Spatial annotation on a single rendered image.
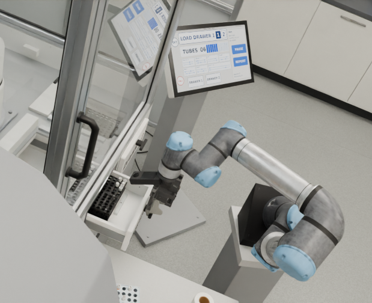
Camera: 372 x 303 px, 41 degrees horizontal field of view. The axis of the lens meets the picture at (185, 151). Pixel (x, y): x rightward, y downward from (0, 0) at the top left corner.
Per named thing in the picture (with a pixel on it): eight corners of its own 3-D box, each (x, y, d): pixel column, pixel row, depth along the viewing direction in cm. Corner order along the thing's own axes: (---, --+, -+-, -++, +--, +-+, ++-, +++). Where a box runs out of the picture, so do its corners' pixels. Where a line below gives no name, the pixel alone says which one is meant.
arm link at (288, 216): (311, 216, 190) (328, 219, 177) (289, 243, 188) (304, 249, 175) (289, 195, 188) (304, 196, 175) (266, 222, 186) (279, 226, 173)
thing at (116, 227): (146, 195, 192) (150, 184, 188) (122, 243, 172) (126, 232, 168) (50, 155, 193) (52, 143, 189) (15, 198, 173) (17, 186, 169)
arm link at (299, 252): (295, 243, 186) (344, 244, 133) (270, 274, 184) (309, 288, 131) (270, 221, 188) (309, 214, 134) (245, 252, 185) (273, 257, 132)
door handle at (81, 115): (88, 180, 117) (103, 117, 105) (83, 187, 115) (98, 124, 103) (69, 172, 117) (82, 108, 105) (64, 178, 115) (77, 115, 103)
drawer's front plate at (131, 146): (143, 137, 219) (149, 118, 212) (119, 178, 196) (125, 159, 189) (139, 136, 219) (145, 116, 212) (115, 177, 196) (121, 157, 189)
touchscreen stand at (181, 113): (204, 223, 306) (271, 89, 242) (144, 247, 279) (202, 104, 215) (160, 168, 331) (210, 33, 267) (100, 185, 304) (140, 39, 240)
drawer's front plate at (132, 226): (151, 197, 194) (158, 177, 187) (124, 252, 172) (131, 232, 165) (146, 195, 194) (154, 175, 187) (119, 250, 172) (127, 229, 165)
